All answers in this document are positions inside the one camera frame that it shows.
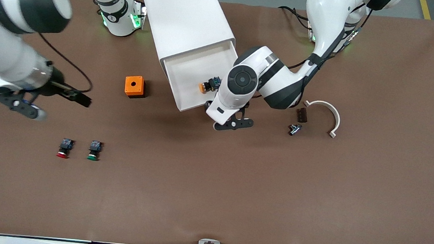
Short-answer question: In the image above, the yellow mushroom push button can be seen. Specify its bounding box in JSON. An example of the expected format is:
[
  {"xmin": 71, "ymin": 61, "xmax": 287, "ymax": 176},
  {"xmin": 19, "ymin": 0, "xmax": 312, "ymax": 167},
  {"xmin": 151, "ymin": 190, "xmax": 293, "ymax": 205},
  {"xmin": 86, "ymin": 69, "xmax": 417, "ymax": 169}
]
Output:
[{"xmin": 199, "ymin": 75, "xmax": 222, "ymax": 96}]

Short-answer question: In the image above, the white drawer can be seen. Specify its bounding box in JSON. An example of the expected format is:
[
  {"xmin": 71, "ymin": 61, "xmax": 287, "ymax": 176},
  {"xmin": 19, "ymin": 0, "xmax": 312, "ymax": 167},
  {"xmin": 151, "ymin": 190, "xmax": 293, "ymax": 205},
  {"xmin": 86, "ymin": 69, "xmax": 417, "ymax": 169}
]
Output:
[{"xmin": 158, "ymin": 35, "xmax": 241, "ymax": 117}]

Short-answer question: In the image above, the red mushroom push button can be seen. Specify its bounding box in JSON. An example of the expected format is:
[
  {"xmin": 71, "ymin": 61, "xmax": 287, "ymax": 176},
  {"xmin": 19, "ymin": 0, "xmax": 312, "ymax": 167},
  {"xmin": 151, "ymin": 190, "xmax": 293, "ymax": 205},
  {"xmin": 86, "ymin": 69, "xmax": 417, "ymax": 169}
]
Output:
[{"xmin": 56, "ymin": 137, "xmax": 76, "ymax": 160}]

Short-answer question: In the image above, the green mushroom push button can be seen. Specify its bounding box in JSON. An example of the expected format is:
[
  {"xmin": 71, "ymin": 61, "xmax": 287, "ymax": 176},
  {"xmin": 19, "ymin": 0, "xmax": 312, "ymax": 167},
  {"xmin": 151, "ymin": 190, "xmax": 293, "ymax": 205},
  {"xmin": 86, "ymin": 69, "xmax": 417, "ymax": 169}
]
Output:
[{"xmin": 86, "ymin": 140, "xmax": 104, "ymax": 162}]

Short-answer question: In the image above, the white drawer cabinet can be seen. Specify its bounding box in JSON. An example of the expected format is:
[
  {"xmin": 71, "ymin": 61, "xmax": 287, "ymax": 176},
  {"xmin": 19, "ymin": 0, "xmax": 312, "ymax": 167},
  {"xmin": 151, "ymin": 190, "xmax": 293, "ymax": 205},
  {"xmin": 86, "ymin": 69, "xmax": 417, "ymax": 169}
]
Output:
[{"xmin": 135, "ymin": 0, "xmax": 240, "ymax": 71}]

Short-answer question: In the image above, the orange box with hole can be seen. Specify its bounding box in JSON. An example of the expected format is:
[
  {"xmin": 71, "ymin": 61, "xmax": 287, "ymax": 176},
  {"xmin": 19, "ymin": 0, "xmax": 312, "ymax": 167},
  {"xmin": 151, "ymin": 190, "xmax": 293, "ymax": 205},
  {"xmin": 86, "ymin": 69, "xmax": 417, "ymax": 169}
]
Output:
[{"xmin": 124, "ymin": 75, "xmax": 147, "ymax": 99}]

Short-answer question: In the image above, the brown terminal block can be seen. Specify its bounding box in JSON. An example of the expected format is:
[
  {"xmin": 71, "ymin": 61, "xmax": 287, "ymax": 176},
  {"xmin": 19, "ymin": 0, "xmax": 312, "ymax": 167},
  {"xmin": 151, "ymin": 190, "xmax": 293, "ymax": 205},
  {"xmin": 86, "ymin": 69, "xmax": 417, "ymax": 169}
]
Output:
[{"xmin": 295, "ymin": 107, "xmax": 309, "ymax": 123}]

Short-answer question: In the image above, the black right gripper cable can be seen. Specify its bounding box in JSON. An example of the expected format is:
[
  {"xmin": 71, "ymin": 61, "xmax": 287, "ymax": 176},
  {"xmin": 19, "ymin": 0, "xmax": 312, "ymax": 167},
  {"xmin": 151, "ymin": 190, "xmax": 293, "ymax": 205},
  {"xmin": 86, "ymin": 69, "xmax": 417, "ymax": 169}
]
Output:
[{"xmin": 33, "ymin": 34, "xmax": 98, "ymax": 94}]

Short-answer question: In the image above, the white curved bracket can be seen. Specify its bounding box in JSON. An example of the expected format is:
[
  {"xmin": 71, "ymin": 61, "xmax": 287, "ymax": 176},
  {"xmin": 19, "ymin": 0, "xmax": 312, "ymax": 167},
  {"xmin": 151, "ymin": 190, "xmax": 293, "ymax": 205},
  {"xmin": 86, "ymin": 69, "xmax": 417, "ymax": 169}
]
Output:
[{"xmin": 301, "ymin": 99, "xmax": 342, "ymax": 139}]

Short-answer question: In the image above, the black arm base cable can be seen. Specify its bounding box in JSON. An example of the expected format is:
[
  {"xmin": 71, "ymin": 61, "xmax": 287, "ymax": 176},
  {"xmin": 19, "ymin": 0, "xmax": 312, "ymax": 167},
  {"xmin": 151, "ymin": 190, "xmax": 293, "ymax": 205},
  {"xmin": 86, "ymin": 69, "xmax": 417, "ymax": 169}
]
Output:
[{"xmin": 277, "ymin": 5, "xmax": 315, "ymax": 29}]

